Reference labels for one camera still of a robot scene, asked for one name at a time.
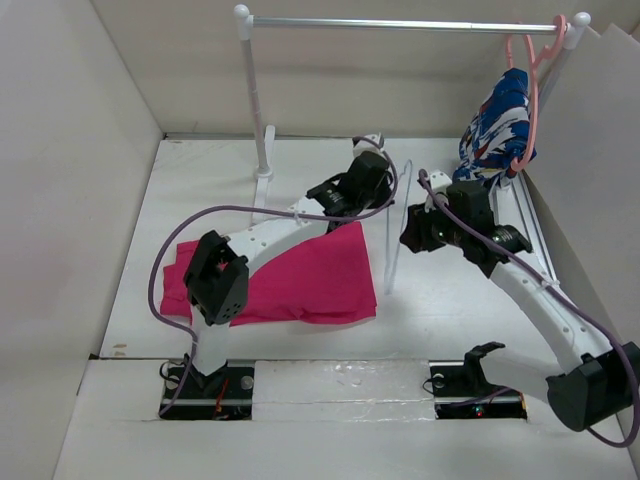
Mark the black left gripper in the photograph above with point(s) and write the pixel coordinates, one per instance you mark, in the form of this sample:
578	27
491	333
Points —
385	191

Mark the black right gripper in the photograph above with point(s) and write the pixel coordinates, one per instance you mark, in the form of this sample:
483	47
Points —
416	235

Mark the blue wire hanger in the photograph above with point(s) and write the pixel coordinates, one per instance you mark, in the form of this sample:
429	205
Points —
395	223

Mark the pink trousers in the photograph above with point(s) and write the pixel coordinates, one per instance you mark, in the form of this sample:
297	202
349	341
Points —
326	280

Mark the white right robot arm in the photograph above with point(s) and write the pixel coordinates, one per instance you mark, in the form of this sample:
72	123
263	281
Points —
593	375

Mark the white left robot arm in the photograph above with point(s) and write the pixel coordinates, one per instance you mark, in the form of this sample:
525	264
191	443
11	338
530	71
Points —
217	278

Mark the pink plastic hanger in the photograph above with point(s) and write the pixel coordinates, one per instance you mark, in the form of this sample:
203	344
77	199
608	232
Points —
547	53

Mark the blue patterned garment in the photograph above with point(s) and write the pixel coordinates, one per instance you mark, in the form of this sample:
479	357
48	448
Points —
497	134

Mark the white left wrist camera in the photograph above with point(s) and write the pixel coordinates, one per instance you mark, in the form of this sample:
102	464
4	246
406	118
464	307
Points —
373	143

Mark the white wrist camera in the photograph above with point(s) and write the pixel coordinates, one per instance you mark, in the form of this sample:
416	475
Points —
373	143
438	181

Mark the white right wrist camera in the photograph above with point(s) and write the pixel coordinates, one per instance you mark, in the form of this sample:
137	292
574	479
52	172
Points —
438	181

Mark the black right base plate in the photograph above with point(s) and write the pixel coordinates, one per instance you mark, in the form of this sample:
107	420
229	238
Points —
460	394

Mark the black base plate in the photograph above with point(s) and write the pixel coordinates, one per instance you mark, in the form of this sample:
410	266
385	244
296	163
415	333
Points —
225	396
460	394

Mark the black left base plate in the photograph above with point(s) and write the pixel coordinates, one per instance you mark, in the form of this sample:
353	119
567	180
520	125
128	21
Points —
225	396

